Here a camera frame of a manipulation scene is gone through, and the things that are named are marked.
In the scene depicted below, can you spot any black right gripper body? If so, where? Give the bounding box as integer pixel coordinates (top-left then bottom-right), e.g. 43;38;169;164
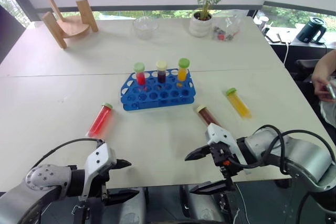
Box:
209;142;239;183

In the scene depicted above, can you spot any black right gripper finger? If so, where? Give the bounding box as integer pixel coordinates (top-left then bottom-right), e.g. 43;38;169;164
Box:
184;145;212;162
189;179;229;196

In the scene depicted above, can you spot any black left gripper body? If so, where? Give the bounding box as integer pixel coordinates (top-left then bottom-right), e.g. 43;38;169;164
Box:
88;165;119;207

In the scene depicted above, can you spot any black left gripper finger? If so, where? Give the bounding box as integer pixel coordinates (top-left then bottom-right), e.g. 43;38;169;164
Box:
115;158;132;170
106;188;140;207

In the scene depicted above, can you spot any brown tube cream cap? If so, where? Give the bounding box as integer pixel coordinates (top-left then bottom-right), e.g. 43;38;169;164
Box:
196;105;222;128

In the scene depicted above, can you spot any red tube green cap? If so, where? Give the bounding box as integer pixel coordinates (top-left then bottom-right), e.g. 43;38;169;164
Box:
133;61;147;87
86;102;114;138

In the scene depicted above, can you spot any yellow tube green cap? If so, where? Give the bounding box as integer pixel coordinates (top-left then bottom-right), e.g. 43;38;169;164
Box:
225;87;253;120

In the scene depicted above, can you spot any blue test tube rack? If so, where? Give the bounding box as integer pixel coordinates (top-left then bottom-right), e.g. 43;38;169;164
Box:
120;68;197;112

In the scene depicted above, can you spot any orange tube green cap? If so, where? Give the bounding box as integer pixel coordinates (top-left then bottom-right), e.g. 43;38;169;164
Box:
176;58;191;88

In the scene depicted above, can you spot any dark purple tube cream cap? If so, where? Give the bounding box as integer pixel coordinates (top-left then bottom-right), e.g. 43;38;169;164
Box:
155;60;169;84

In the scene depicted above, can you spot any bystander's bare hand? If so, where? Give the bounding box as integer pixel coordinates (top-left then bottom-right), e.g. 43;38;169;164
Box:
311;72;334;102

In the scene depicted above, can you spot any white cloth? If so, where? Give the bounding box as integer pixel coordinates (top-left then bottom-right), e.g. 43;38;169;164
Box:
319;98;336;131

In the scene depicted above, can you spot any black office chair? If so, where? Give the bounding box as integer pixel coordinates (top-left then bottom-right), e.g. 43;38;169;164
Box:
295;58;317;84

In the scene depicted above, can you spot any clear bag of small parts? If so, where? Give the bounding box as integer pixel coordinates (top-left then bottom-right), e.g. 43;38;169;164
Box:
211;13;244;42

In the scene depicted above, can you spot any green palm in white pot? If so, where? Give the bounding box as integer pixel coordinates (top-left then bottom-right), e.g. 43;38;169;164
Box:
188;0;246;38

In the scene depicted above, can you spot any silver phone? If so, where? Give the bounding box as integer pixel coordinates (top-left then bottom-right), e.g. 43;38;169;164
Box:
324;81;336;99

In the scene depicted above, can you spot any clear glass bowl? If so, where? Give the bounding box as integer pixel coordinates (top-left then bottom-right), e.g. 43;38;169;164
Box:
132;16;160;41

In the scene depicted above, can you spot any white cup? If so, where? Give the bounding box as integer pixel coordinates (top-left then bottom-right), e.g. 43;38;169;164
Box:
258;15;270;30

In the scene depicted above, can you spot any wooden stand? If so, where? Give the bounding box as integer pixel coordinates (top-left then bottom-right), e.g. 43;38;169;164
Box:
41;0;99;49

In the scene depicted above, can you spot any dark green electric kettle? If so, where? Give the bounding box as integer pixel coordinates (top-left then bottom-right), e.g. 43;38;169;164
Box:
296;16;329;45

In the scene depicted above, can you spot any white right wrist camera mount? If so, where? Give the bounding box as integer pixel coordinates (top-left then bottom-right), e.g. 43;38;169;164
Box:
205;123;252;175

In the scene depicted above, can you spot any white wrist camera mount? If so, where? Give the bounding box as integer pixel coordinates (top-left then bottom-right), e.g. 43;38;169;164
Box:
78;142;117;201
205;123;252;175

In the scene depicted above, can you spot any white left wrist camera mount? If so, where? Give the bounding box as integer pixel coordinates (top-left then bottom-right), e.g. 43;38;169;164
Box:
78;142;117;201

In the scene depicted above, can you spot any thin white wire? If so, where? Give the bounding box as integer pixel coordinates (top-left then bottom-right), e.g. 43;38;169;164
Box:
232;182;250;224

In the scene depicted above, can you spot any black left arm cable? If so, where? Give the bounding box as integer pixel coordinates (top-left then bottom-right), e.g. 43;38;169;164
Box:
33;137;105;169

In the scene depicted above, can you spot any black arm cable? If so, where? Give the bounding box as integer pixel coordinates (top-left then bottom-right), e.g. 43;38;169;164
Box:
33;137;105;169
224;124;336;175

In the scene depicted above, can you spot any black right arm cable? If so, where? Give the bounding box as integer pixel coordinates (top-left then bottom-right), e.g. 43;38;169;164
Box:
224;124;336;175

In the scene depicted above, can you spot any white charging cable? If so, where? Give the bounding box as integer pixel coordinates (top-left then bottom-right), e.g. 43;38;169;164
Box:
282;40;291;65

